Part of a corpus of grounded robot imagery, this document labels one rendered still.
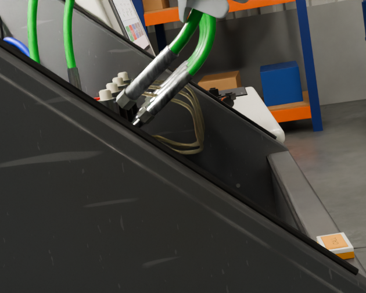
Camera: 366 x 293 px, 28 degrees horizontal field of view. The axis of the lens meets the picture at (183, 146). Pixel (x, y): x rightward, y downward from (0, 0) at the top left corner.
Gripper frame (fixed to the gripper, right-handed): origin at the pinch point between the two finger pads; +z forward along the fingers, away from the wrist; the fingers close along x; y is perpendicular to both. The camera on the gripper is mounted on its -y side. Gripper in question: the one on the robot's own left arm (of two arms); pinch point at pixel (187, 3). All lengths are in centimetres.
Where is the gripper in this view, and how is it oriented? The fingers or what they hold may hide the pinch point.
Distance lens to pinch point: 82.7
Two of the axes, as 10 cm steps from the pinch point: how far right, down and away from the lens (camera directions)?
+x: 5.3, -4.6, 7.1
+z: -3.4, 6.5, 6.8
